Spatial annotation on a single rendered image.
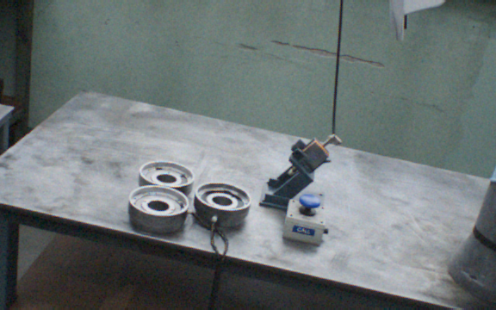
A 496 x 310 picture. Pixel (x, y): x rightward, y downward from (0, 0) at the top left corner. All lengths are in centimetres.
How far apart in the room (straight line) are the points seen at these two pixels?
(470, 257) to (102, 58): 208
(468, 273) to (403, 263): 11
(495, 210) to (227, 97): 185
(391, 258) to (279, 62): 167
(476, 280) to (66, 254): 86
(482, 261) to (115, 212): 64
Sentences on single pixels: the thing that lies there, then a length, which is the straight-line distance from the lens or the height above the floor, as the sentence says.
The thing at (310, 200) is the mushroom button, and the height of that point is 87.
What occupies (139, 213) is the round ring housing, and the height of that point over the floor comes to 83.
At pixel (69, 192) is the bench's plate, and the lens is 126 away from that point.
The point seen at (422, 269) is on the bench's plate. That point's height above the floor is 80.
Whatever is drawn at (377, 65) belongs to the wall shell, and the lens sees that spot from 279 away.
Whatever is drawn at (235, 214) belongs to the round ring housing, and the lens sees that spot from 120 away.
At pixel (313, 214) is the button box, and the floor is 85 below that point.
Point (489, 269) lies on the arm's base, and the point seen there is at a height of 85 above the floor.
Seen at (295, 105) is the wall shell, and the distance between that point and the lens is 285.
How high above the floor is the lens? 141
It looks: 24 degrees down
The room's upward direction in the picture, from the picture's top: 11 degrees clockwise
